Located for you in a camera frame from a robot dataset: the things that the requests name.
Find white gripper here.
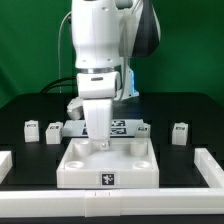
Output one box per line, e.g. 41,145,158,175
77,71,121,142

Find white square tabletop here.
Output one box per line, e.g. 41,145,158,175
56,138,159,189

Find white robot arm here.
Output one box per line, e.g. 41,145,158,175
71,0,161,145

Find white fence left piece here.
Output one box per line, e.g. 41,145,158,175
0,151,13,184

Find white fence piece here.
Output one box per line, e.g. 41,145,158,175
0,151,13,184
194,148,224,189

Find white obstacle fence front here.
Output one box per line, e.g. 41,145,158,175
0,188,224,218

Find white fence right piece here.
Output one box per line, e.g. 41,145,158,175
194,148,224,189

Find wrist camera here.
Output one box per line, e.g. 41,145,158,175
67,97,83,120

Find white marker base plate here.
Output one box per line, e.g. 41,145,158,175
63,119,143,137

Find black cable bundle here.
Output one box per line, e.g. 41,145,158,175
39,76,78,94

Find grey cable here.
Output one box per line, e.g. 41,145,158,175
57,10,73,94

